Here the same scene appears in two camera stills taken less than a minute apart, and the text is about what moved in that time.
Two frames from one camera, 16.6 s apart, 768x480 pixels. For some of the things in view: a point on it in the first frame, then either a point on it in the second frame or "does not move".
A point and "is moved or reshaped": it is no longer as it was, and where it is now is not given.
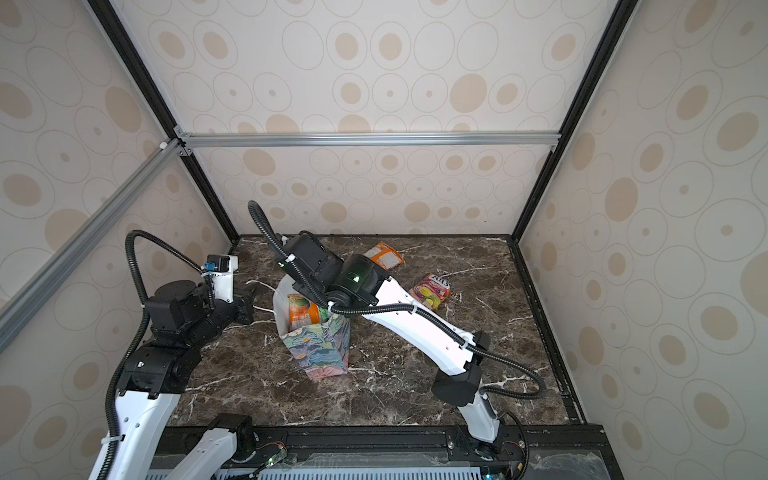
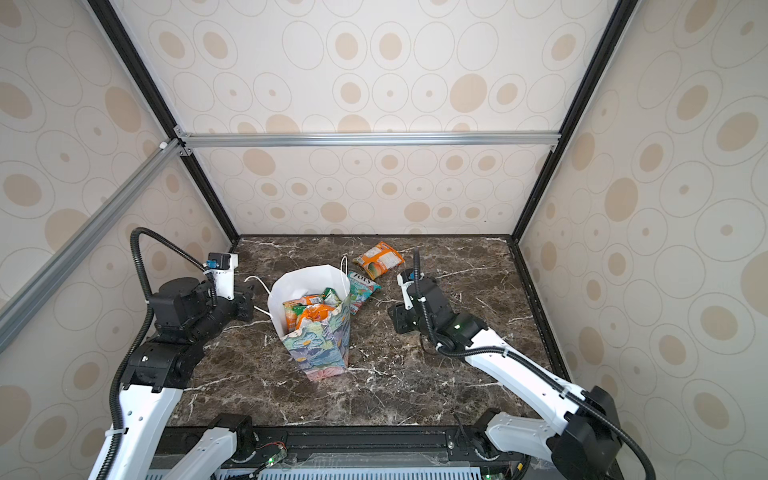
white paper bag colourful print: [322, 349] does not move
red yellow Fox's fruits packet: [432, 290] is moved or reshaped
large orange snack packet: [302, 312] does not move
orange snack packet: [385, 256] does not move
